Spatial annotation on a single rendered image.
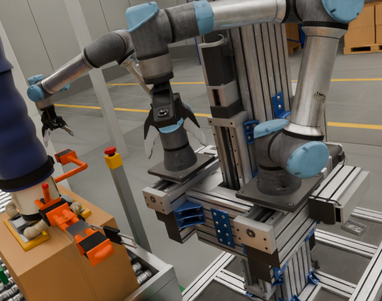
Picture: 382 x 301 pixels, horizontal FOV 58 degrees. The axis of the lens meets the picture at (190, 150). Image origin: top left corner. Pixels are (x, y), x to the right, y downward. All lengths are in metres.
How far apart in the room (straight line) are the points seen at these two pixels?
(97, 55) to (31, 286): 0.90
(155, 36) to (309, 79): 0.43
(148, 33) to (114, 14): 11.34
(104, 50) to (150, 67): 0.69
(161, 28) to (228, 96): 0.57
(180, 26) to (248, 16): 0.27
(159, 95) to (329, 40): 0.46
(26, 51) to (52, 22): 1.14
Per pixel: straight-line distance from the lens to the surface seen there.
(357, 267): 2.12
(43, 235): 1.52
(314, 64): 0.98
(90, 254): 1.05
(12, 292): 2.12
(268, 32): 1.36
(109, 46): 1.46
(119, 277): 1.61
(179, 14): 0.80
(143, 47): 0.78
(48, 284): 1.46
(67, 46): 11.11
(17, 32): 10.60
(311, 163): 1.01
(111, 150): 1.94
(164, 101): 0.76
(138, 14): 0.78
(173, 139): 1.43
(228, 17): 0.98
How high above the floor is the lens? 1.67
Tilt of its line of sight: 23 degrees down
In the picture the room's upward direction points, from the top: 14 degrees counter-clockwise
